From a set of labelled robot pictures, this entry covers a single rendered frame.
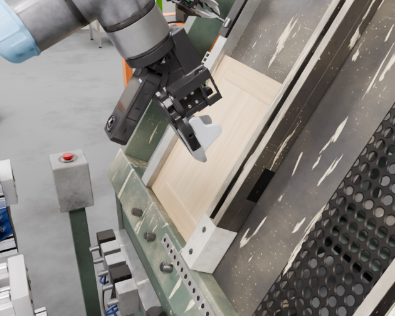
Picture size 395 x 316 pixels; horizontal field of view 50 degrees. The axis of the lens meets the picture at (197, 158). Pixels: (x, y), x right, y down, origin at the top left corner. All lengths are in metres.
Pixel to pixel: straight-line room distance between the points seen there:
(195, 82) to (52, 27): 0.19
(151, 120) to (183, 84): 1.00
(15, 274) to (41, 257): 1.62
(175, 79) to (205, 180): 0.61
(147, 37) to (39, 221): 2.44
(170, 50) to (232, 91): 0.65
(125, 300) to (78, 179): 0.49
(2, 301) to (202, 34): 1.05
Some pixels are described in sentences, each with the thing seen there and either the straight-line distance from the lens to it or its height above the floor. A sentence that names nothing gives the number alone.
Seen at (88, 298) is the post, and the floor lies 0.29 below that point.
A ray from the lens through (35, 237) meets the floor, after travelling 2.79.
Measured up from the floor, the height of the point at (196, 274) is 0.90.
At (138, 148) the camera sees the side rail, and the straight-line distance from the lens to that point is 1.60.
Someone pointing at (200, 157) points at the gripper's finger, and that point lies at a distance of 0.65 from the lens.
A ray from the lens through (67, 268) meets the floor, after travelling 2.51.
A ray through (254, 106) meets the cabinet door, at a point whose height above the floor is 1.23.
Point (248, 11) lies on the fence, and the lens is 1.34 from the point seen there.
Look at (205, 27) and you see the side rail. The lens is 1.55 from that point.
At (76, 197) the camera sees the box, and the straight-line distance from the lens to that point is 1.57.
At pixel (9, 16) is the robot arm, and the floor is 1.55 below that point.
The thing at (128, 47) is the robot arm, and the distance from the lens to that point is 0.55.
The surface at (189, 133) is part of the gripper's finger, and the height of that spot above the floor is 1.38.
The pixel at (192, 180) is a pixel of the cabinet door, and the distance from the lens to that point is 1.22.
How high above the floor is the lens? 1.63
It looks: 28 degrees down
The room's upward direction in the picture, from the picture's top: straight up
